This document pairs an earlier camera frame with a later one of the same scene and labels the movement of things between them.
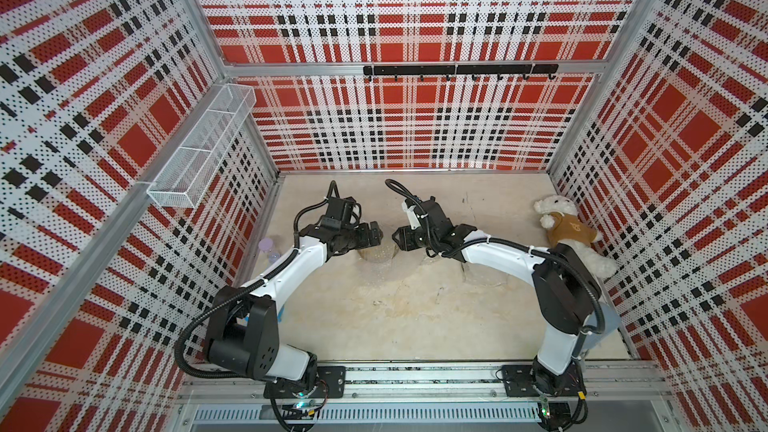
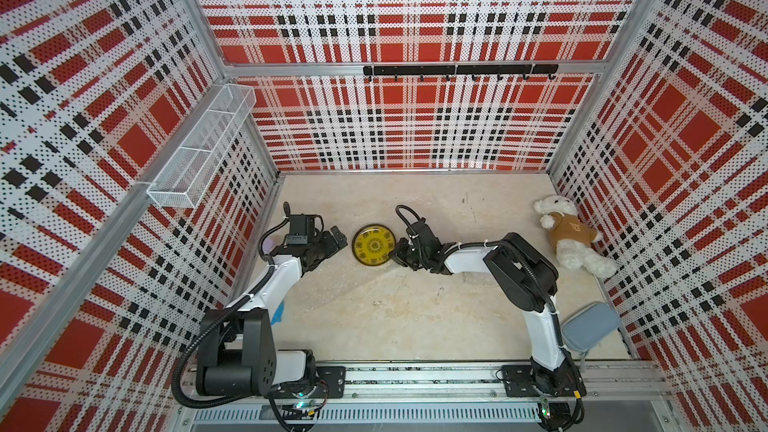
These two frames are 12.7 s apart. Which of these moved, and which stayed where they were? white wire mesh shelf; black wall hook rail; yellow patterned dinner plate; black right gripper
Moved: black right gripper
Stayed: black wall hook rail; white wire mesh shelf; yellow patterned dinner plate
